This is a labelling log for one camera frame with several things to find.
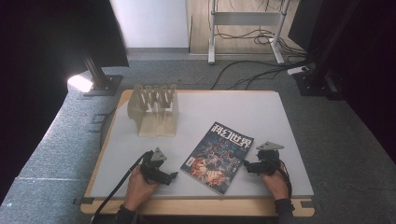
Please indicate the dark illustrated magazine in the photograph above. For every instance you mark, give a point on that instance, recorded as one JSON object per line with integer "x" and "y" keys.
{"x": 218, "y": 155}

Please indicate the white metal stand frame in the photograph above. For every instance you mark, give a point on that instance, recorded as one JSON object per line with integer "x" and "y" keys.
{"x": 246, "y": 18}

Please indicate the wooden slotted book rack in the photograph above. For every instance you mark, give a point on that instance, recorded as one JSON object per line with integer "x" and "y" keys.
{"x": 157, "y": 118}

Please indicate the white wall panel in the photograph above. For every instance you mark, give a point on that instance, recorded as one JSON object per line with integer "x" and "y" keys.
{"x": 152, "y": 21}

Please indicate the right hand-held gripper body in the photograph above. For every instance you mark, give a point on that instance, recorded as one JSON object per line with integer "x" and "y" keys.
{"x": 269, "y": 158}

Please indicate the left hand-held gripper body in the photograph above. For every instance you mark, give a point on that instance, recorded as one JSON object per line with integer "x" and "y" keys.
{"x": 150, "y": 169}

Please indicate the black tape strip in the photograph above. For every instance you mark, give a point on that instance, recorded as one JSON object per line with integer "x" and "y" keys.
{"x": 306, "y": 204}
{"x": 83, "y": 200}

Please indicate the white table mat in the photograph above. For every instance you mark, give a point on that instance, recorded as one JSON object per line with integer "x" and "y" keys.
{"x": 224, "y": 109}

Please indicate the person's left hand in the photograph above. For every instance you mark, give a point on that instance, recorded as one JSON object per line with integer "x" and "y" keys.
{"x": 137, "y": 189}

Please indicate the black curtain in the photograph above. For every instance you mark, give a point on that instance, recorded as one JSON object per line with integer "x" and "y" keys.
{"x": 37, "y": 46}
{"x": 367, "y": 62}

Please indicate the person's right hand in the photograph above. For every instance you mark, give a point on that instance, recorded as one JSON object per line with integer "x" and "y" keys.
{"x": 277, "y": 185}

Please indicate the white power strip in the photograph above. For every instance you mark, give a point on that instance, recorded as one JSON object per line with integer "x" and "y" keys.
{"x": 297, "y": 70}

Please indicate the black metal stand with base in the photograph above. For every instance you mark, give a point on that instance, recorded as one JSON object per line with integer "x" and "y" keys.
{"x": 314, "y": 79}
{"x": 98, "y": 73}

